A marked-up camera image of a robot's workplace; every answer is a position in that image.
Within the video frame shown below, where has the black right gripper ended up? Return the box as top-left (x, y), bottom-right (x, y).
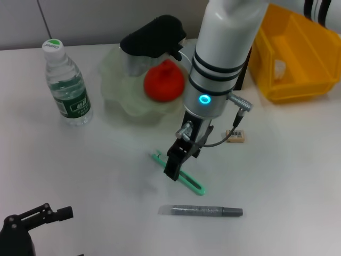
top-left (164, 110), bottom-right (214, 182)

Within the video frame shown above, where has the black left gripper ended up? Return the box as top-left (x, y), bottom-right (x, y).
top-left (0, 203), bottom-right (74, 256)

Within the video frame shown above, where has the green utility knife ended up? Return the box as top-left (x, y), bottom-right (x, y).
top-left (150, 150), bottom-right (207, 197)

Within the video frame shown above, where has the red pumpkin-shaped toy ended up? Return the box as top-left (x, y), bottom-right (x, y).
top-left (143, 60), bottom-right (186, 103)

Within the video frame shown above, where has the clear water bottle green label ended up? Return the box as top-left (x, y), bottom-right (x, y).
top-left (42, 38), bottom-right (94, 127)

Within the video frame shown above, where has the grey marker pen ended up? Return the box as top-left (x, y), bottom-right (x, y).
top-left (158, 204), bottom-right (243, 218)

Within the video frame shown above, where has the beige eraser with barcode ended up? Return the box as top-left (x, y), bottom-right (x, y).
top-left (225, 129), bottom-right (247, 144)

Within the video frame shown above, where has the green glass fruit plate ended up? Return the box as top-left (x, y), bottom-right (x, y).
top-left (100, 44), bottom-right (192, 125)

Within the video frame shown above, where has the black mesh pen holder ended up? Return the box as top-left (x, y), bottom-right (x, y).
top-left (233, 46), bottom-right (253, 91)

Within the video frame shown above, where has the yellow plastic bin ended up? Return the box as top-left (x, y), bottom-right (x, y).
top-left (249, 4), bottom-right (341, 104)

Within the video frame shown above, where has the right arm cable with plugs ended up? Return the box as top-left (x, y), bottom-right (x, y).
top-left (174, 92), bottom-right (254, 147)

